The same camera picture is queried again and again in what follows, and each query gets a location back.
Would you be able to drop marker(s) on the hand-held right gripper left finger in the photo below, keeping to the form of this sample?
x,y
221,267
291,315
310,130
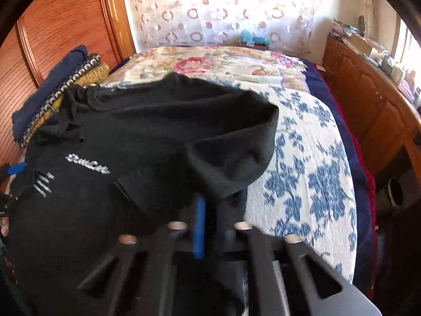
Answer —
x,y
199,230

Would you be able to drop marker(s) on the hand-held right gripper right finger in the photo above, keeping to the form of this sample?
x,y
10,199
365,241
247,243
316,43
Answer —
x,y
245,237

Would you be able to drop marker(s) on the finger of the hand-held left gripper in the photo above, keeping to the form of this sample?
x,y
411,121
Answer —
x,y
16,168
8,201

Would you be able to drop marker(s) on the black t-shirt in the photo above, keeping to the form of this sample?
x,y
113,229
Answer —
x,y
148,131

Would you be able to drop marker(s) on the navy folded garment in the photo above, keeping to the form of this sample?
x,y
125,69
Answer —
x,y
49,85

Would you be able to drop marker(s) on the blue floral blanket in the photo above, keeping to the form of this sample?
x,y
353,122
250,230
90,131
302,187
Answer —
x,y
312,171

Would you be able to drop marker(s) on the black white-dotted folded garment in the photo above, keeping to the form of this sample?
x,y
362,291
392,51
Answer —
x,y
67,84

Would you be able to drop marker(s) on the mustard yellow folded garment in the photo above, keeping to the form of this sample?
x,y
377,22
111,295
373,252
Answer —
x,y
93,71

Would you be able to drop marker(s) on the grey round pot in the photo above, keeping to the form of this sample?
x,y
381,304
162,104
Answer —
x,y
394,192

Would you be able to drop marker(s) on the pink floral quilt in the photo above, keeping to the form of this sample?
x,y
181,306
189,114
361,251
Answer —
x,y
204,62

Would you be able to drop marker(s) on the navy bedsheet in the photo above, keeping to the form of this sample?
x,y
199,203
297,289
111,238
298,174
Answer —
x,y
332,92

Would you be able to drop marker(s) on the wooden cabinet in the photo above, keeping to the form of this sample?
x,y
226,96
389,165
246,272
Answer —
x,y
361,89

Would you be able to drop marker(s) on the brown box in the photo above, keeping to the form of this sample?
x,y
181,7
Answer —
x,y
251,46

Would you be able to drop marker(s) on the teal packet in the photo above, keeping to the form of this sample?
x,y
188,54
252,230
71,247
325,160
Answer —
x,y
254,37

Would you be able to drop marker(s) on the pink bag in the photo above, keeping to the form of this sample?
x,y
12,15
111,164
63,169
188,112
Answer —
x,y
408,84

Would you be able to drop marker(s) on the white circle-patterned curtain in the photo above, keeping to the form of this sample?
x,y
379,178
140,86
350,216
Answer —
x,y
197,6

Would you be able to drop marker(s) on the cardboard box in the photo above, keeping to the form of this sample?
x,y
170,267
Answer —
x,y
363,44

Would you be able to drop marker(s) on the pile of papers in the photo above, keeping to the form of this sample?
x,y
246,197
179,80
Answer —
x,y
343,28

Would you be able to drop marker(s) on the window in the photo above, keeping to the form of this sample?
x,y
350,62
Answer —
x,y
408,46

